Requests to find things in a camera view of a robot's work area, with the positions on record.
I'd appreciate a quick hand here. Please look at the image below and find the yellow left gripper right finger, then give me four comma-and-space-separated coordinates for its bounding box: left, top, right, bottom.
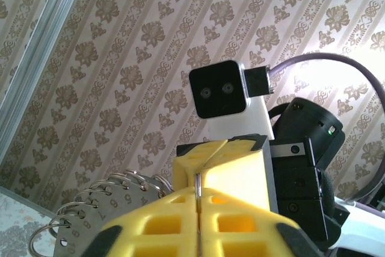
197, 187, 325, 257

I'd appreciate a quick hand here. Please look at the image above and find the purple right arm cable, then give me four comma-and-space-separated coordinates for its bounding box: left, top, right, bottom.
269, 53, 385, 220

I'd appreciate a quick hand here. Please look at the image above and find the aluminium frame post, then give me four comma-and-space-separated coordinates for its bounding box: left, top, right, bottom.
0, 0, 90, 143

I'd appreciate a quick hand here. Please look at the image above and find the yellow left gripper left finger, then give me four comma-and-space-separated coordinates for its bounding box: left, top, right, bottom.
81, 186, 200, 257

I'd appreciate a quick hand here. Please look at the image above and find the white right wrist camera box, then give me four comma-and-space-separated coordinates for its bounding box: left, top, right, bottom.
188, 60, 275, 144

